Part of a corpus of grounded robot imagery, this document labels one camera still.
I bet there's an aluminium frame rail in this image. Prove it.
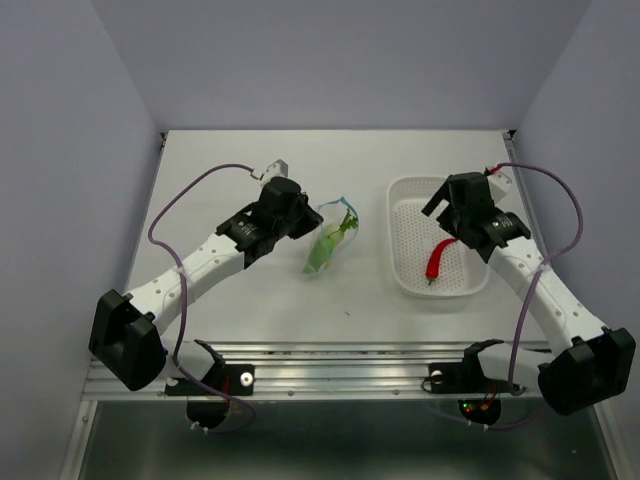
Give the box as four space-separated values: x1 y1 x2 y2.
82 342 555 404

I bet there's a clear zip top bag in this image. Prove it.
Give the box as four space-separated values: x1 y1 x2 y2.
302 196 360 276

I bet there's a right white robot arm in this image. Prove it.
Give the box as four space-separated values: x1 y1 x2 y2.
422 168 636 416

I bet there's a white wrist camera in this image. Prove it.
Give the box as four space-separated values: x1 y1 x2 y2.
250 159 289 184
484 169 513 204

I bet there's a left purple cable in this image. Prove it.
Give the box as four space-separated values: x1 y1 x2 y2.
148 163 256 435

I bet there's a red toy chili pepper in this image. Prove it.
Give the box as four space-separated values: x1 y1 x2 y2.
425 238 458 285

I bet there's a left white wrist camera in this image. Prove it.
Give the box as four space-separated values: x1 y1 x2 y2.
250 159 289 184

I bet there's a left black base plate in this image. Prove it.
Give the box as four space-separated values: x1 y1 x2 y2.
164 364 255 397

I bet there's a white perforated plastic basket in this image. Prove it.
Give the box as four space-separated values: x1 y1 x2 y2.
386 176 489 299

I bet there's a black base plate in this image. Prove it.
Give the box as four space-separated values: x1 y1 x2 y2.
164 364 255 397
421 361 472 395

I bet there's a white toy radish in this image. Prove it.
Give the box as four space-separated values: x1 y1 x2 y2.
322 210 359 252

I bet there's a purple cable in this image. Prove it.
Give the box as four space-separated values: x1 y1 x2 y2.
464 162 585 432
148 163 256 435

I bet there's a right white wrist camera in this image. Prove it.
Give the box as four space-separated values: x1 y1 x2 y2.
484 169 513 204

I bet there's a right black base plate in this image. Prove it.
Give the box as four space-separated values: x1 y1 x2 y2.
421 361 472 395

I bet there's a green toy pepper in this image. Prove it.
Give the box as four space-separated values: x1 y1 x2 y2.
303 236 334 274

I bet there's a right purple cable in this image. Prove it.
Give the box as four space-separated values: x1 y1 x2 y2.
464 162 585 432

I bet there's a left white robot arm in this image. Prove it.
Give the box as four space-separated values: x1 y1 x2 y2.
89 177 323 391

